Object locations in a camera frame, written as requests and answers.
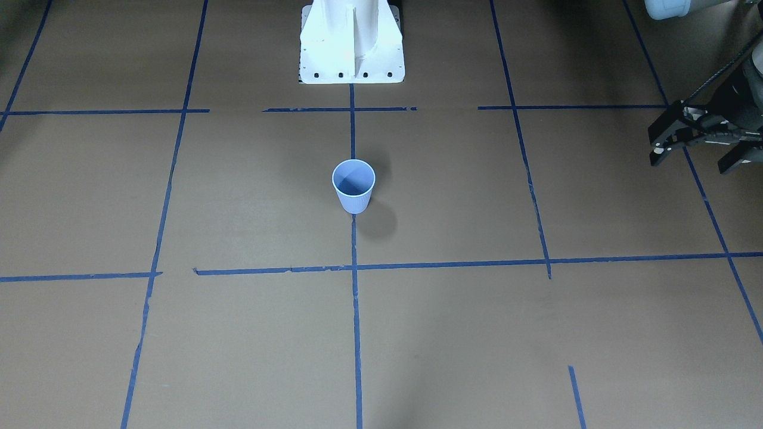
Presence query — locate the blue ribbed cup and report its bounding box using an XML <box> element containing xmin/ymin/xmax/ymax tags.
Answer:
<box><xmin>331</xmin><ymin>158</ymin><xmax>376</xmax><ymax>215</ymax></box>

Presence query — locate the white pole with base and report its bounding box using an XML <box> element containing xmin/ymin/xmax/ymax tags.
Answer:
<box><xmin>298</xmin><ymin>1</ymin><xmax>406</xmax><ymax>85</ymax></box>

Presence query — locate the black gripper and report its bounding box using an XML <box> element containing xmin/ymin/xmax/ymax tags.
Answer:
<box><xmin>649</xmin><ymin>66</ymin><xmax>762</xmax><ymax>175</ymax></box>

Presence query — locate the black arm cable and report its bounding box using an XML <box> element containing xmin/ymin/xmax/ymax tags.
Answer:
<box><xmin>686</xmin><ymin>30</ymin><xmax>763</xmax><ymax>105</ymax></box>

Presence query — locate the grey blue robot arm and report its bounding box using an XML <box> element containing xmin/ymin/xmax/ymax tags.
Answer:
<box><xmin>644</xmin><ymin>1</ymin><xmax>762</xmax><ymax>174</ymax></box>

